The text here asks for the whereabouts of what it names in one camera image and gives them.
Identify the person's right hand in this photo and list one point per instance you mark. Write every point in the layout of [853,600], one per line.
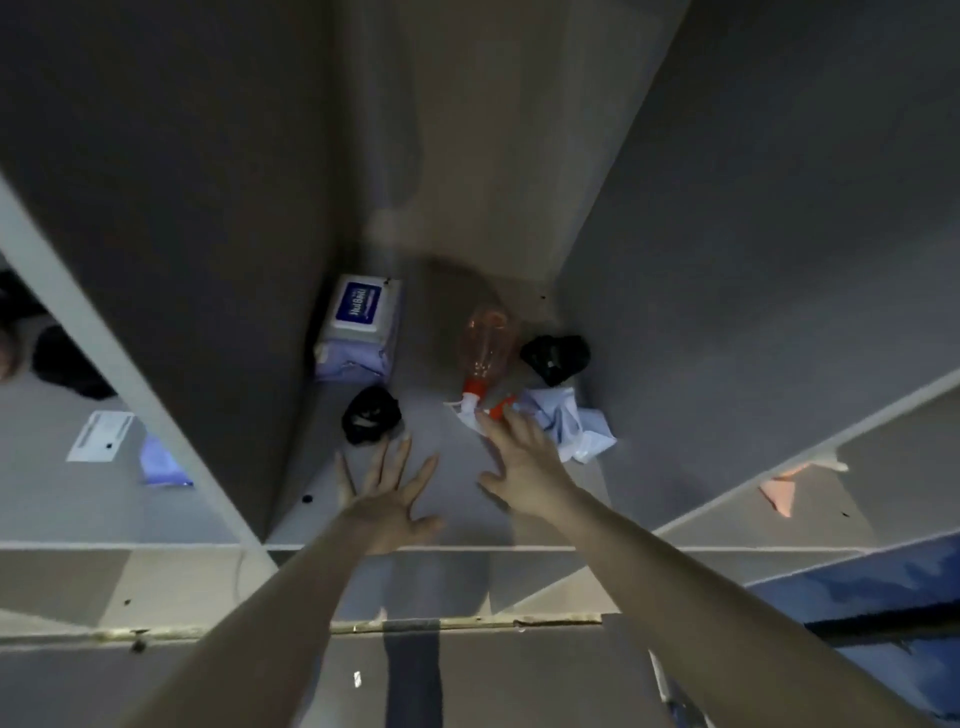
[529,472]

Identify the person's left hand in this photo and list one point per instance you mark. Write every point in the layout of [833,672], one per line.
[390,514]

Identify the light blue cloth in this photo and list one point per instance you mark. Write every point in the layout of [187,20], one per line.
[585,431]

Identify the pink spray bottle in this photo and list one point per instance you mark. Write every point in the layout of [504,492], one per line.
[487,345]

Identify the grey cubby shelf unit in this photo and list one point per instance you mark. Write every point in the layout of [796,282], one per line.
[187,187]

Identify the person's right forearm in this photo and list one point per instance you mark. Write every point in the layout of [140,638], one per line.
[675,600]

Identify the person's left forearm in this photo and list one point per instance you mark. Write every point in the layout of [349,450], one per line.
[262,645]

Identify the white paper label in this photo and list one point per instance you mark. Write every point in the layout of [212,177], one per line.
[99,436]

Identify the black metal bar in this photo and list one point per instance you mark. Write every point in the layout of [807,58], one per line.
[900,626]

